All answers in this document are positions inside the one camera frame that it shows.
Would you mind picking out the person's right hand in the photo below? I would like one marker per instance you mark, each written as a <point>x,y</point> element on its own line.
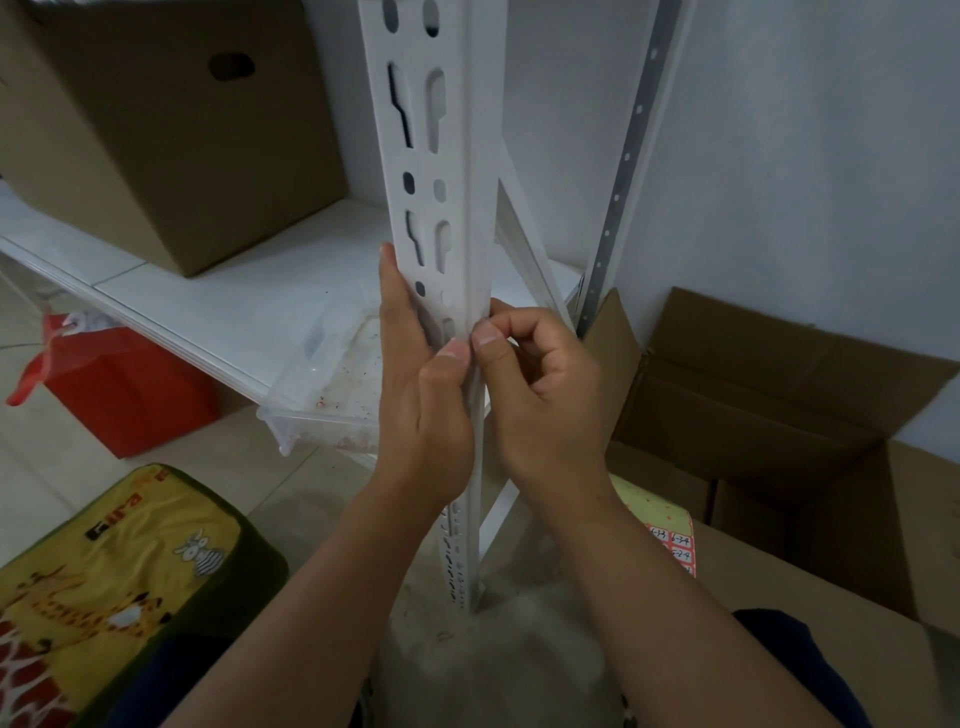
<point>547,420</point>

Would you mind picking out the person's left hand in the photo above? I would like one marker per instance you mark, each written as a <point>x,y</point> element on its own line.
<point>420,435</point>

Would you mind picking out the person's right thumb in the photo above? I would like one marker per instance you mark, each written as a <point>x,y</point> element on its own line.
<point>491,337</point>

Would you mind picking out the person's left thumb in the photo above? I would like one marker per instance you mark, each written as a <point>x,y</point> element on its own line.
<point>452,364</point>

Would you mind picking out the white slotted shelf post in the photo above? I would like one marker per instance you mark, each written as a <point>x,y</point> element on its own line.
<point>469,150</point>

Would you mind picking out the person's left forearm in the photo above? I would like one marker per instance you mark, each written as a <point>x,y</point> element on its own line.
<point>315,607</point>

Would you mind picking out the person's right forearm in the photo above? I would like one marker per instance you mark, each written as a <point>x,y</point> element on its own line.
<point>660,607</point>

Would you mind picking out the white shelf side beam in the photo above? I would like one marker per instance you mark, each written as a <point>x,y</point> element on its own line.
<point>529,232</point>

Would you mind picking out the clear plastic container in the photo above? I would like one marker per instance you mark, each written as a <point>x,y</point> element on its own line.
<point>337,390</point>

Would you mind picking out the white shelf board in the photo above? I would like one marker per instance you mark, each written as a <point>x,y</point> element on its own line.
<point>247,300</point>

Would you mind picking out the pink and green sticker sheet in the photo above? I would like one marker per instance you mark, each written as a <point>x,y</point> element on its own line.
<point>667,525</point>

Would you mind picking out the open brown cardboard box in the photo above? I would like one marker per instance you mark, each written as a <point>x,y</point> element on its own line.
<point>787,420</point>

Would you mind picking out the red paper bag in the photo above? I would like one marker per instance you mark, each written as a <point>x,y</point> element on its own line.
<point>127,390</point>

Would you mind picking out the closed brown cardboard box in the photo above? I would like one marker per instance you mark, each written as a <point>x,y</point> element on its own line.
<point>150,142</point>

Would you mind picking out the yellow giraffe print cushion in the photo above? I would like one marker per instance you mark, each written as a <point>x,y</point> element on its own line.
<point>112,570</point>

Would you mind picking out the grey perforated metal rail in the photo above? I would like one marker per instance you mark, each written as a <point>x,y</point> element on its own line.
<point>634,127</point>

